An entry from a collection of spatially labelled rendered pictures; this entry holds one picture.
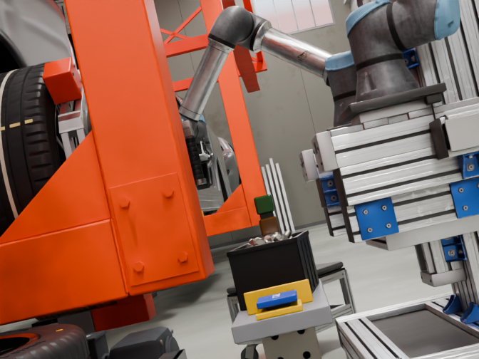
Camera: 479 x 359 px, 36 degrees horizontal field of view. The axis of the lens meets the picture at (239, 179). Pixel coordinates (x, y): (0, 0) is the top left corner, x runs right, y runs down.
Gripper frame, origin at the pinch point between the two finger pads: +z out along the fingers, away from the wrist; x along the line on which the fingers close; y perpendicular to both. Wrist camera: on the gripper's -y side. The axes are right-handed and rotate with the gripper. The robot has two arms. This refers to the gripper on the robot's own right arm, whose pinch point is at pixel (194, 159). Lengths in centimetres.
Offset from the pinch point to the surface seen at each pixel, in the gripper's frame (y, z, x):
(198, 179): -6.7, 2.1, 0.1
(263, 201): -19, 63, 19
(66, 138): 9, 44, -26
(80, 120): 12, 44, -21
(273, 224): -24, 63, 20
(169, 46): 255, -870, -87
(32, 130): 12, 48, -33
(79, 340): -34, 106, -14
